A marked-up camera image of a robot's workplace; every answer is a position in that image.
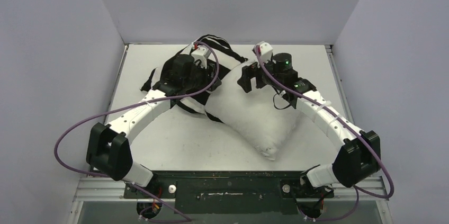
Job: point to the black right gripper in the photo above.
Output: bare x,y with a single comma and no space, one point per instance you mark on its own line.
252,74

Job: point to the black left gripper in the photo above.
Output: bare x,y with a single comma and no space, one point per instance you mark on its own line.
208,73

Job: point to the black white striped pillowcase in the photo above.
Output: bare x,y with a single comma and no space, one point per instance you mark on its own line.
228,60

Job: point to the white pillow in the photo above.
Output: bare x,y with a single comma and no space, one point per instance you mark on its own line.
253,115

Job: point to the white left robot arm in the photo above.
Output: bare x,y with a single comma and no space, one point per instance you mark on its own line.
109,144

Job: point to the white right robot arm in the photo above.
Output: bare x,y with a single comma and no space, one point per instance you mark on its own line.
358,150

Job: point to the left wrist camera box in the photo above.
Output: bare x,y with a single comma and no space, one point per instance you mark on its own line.
202,52

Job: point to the black metal base rail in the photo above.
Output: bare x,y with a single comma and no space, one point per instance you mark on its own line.
221,198

